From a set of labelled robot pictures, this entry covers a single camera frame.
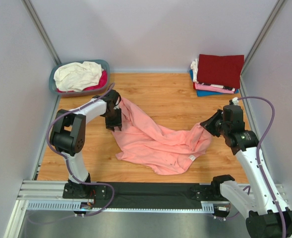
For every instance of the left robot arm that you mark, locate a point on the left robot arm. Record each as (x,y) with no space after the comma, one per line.
(66,137)

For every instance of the grey laundry basket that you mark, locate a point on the grey laundry basket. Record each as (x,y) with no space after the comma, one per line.
(106,68)

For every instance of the left aluminium frame post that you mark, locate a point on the left aluminium frame post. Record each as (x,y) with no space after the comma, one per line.
(41,30)

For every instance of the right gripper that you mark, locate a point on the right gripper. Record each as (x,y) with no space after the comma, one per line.
(207,124)

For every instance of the aluminium frame post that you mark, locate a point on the aluminium frame post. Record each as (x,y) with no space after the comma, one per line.
(263,32)
(41,30)

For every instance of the blue folded t-shirt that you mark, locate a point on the blue folded t-shirt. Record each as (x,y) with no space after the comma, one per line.
(202,93)

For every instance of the cream white t-shirt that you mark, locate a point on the cream white t-shirt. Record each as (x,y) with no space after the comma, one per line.
(76,67)

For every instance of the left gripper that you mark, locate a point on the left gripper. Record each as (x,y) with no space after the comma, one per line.
(117,123)

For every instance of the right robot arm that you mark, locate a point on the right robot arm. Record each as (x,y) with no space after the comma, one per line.
(266,213)

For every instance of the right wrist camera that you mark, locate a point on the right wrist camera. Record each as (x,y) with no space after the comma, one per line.
(234,101)

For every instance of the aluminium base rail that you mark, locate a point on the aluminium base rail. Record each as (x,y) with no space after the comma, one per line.
(48,195)

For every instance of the magenta t-shirt in basket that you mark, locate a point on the magenta t-shirt in basket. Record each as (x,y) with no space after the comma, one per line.
(81,82)

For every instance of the pink printed folded t-shirt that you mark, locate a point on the pink printed folded t-shirt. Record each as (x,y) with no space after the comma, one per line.
(213,89)

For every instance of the white folded t-shirt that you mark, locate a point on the white folded t-shirt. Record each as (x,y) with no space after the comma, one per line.
(194,68)

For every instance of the dark red folded t-shirt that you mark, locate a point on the dark red folded t-shirt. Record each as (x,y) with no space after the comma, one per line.
(220,70)

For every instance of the right aluminium frame post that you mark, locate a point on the right aluminium frame post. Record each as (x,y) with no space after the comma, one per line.
(263,32)

